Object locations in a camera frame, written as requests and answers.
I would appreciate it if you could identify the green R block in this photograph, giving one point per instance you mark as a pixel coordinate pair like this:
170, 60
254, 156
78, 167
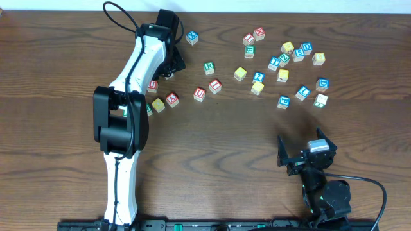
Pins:
209, 68

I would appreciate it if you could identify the green N block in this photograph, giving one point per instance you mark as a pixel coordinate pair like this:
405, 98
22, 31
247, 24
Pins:
149, 109

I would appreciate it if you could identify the red u block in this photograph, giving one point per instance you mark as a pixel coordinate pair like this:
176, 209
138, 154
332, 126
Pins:
153, 86
199, 94

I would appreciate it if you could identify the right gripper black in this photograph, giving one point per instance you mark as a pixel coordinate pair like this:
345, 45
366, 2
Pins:
304, 158

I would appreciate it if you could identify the yellow block centre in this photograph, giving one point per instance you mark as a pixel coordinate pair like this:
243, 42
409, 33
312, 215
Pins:
240, 73

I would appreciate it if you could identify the yellow block below 2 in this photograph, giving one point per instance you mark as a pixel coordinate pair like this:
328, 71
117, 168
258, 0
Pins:
257, 88

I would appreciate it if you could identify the green white block right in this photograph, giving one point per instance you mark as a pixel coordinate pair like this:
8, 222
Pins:
320, 100

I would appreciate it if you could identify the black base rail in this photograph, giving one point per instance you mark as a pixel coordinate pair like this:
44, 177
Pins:
275, 224

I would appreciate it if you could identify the green B block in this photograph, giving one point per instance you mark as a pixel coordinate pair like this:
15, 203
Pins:
249, 52

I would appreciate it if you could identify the blue P block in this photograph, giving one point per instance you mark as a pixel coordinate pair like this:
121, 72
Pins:
283, 102

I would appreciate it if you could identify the blue X block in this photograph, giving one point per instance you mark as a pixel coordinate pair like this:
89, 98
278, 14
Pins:
192, 37

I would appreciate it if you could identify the red H block top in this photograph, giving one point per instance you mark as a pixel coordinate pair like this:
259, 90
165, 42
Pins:
259, 34

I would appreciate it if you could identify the blue T block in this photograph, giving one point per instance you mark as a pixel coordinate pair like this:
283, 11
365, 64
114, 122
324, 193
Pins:
274, 63

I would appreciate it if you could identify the red i block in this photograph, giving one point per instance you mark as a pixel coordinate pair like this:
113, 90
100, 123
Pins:
215, 86
248, 40

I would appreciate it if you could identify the red A block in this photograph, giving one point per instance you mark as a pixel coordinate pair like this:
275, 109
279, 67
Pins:
172, 99

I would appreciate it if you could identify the blue D block top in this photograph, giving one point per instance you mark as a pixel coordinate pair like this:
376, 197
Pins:
307, 48

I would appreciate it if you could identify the blue D block right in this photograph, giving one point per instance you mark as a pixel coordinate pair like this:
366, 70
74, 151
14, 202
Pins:
322, 84

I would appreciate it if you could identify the blue 5 block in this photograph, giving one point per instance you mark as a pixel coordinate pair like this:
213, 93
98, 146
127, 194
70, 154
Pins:
298, 55

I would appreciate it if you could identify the yellow O block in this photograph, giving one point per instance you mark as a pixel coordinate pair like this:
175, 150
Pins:
158, 105

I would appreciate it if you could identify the blue L block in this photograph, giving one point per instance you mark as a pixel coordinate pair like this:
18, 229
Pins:
303, 93

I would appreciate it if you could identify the yellow 8 block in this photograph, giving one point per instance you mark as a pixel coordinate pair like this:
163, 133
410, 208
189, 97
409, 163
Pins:
318, 59

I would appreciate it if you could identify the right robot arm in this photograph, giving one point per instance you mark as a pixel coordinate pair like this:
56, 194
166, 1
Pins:
329, 201

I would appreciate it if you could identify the blue d block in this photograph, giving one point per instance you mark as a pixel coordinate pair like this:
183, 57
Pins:
322, 84
307, 48

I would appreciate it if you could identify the yellow K block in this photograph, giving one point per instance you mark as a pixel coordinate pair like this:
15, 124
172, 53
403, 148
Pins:
283, 75

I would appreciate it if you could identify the red I block centre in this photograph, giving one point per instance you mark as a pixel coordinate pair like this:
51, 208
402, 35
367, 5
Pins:
215, 86

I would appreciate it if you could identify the green Z block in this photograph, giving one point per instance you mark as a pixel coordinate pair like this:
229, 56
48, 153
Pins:
284, 59

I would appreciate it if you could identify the red I block top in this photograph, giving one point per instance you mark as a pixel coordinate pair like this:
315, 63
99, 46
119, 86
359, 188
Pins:
248, 40

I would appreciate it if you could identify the blue 2 block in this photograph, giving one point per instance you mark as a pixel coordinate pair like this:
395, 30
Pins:
258, 77

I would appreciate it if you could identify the red U block centre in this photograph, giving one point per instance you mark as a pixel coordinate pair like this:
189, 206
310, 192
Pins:
199, 94

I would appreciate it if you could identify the green J block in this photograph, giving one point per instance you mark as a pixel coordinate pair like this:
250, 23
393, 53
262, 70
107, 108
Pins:
125, 110

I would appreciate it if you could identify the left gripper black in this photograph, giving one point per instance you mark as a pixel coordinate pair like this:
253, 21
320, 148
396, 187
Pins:
177, 63

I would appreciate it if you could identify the yellow block top right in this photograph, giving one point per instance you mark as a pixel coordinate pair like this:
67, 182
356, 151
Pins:
287, 48

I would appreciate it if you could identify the red U block left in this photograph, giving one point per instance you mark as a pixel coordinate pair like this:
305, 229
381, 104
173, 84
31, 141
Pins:
153, 86

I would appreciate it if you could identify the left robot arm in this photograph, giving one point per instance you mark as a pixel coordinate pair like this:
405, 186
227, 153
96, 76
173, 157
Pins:
120, 119

